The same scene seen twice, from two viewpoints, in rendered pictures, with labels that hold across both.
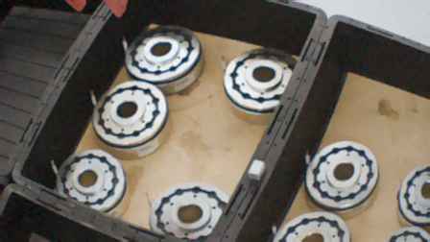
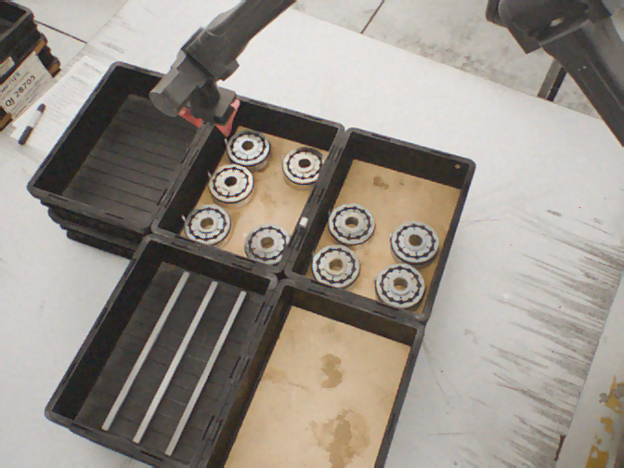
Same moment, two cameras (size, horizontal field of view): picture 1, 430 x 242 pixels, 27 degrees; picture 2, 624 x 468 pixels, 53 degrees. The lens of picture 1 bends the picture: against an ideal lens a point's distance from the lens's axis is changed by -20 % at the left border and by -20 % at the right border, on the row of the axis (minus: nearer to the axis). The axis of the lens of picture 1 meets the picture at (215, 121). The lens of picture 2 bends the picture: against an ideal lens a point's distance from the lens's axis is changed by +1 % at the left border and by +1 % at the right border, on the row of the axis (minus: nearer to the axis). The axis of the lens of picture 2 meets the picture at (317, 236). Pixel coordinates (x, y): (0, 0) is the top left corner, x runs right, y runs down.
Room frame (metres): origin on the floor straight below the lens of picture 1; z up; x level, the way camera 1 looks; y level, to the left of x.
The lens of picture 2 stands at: (0.07, 0.04, 2.05)
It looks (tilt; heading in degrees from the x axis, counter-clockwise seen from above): 62 degrees down; 351
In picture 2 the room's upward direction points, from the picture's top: 4 degrees counter-clockwise
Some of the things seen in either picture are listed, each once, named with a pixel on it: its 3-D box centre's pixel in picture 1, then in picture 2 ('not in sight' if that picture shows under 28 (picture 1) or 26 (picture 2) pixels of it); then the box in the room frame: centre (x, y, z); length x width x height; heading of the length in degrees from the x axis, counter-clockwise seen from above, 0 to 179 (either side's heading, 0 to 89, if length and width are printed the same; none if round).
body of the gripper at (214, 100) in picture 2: not in sight; (202, 89); (0.88, 0.11, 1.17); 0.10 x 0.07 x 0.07; 56
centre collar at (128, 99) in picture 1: (127, 110); (230, 182); (0.88, 0.10, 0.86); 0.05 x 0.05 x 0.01
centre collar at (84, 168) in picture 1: (87, 179); (207, 223); (0.78, 0.17, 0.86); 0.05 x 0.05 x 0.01
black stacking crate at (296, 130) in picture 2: (169, 125); (255, 191); (0.84, 0.05, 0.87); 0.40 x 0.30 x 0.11; 147
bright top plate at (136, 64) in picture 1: (161, 52); (248, 147); (0.97, 0.05, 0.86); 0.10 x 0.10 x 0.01
